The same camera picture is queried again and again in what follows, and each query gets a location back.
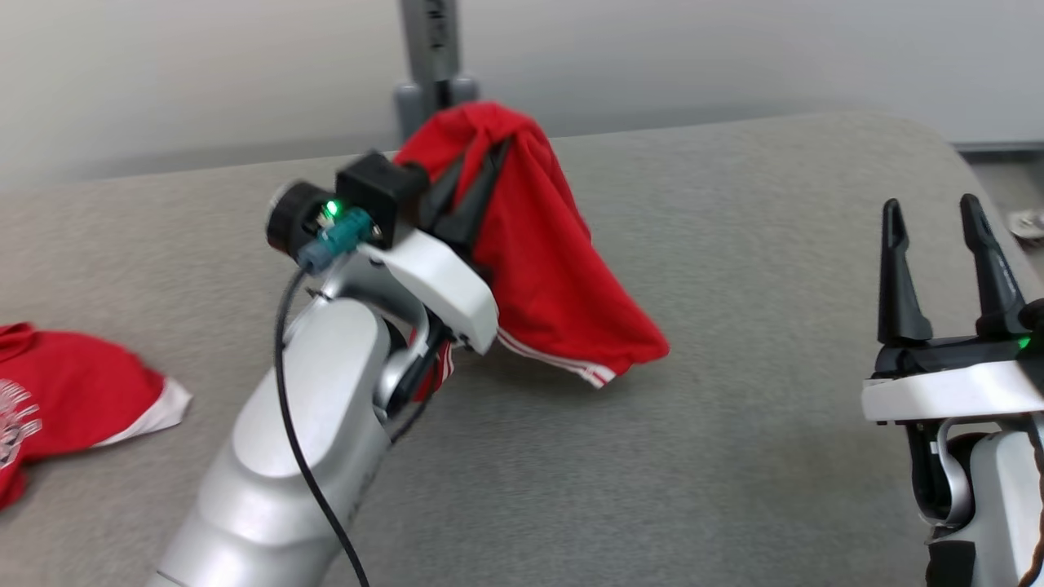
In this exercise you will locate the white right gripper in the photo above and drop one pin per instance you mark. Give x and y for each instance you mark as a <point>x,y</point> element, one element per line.
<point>946,391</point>

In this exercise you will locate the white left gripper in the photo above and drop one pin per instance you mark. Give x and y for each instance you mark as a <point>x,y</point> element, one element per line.
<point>440,285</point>

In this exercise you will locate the red Bulls basketball jersey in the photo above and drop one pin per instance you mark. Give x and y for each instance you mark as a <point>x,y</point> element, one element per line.
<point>555,277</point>

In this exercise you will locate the red shorts white trim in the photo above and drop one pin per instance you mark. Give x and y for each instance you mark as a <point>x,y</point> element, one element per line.
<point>73,391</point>

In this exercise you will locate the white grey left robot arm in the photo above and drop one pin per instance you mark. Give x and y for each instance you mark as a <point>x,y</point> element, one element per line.
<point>277,456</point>

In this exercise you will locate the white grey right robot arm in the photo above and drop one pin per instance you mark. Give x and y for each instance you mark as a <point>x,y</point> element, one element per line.
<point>995,505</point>

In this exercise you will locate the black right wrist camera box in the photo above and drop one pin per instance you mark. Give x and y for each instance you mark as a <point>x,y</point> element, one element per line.
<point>1034,314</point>

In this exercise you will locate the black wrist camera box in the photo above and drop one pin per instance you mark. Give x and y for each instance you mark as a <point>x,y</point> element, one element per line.
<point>1034,314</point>
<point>379,191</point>

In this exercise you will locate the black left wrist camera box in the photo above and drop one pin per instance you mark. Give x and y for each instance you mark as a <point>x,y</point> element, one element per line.
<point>379,191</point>

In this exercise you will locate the grey metal frame with bolts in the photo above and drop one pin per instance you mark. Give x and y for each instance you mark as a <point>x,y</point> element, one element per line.
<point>1028,224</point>

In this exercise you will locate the grey metal post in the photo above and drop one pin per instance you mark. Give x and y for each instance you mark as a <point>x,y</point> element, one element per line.
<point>432,49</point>

